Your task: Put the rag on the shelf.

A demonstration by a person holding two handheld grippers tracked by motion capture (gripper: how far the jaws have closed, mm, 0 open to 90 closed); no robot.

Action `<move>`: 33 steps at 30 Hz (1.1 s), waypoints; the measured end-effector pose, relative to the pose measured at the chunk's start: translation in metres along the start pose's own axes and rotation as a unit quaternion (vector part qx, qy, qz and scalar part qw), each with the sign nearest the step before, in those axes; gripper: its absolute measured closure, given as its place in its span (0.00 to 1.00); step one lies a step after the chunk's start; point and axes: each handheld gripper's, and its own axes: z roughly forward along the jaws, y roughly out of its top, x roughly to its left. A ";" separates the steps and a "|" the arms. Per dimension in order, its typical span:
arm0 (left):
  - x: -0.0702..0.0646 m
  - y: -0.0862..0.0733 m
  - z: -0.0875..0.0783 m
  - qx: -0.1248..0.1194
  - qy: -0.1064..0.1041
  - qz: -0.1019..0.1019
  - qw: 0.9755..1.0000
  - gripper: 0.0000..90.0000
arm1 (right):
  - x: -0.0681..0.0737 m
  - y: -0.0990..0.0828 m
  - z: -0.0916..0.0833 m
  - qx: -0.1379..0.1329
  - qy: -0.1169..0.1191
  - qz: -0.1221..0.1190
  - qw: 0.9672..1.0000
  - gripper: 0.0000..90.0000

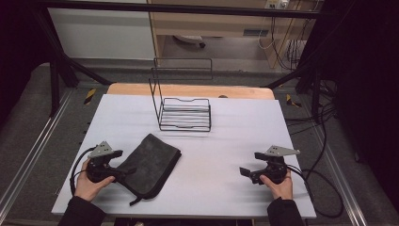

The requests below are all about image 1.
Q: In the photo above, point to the white cabinet panel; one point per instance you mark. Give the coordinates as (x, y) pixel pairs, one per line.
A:
(100, 34)

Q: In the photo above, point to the aluminium floor rail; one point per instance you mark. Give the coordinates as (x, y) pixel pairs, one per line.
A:
(34, 147)
(342, 179)

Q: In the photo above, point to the person's right hand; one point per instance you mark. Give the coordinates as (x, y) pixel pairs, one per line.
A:
(280, 188)

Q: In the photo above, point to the dark grey zipper pouch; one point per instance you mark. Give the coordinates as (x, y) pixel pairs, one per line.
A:
(150, 160)

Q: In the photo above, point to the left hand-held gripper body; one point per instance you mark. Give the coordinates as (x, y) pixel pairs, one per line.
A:
(100, 150)

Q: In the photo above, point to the light wooden table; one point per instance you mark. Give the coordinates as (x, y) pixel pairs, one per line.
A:
(194, 91)

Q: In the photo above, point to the light wooden desk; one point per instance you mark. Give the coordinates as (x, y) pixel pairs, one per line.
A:
(213, 25)

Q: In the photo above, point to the black curtain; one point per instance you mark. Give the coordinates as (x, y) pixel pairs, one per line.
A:
(367, 78)
(19, 47)

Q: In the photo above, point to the white chair base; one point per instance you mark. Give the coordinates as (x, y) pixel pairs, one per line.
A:
(188, 39)

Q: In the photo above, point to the person's left hand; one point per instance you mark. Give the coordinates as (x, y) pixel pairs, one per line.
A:
(87, 188)

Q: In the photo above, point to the black metal frame stand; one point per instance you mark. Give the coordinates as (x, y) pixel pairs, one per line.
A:
(316, 94)
(62, 67)

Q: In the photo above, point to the white power strip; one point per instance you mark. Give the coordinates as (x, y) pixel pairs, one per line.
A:
(276, 3)

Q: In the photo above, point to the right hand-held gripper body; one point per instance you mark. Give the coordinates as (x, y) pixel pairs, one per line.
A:
(276, 166)

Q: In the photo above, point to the black metal frame crossbar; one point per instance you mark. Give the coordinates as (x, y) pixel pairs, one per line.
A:
(188, 8)

